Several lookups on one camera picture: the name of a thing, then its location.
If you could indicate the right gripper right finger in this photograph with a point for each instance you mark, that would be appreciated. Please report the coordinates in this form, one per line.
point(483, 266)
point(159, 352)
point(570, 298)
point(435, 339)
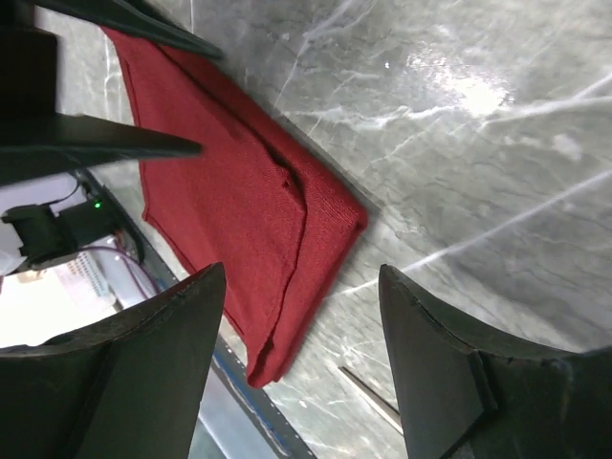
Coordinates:
point(468, 390)

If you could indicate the dark red cloth napkin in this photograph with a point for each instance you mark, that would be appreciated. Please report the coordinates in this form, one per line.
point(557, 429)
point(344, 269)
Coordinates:
point(255, 199)

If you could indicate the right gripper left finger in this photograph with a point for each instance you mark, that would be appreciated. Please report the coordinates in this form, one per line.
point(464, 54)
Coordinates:
point(44, 390)

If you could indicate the blue handled knife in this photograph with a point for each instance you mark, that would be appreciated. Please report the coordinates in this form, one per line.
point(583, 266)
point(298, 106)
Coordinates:
point(388, 412)

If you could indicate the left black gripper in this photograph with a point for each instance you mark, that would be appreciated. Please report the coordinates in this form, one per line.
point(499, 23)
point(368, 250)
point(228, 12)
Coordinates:
point(37, 142)

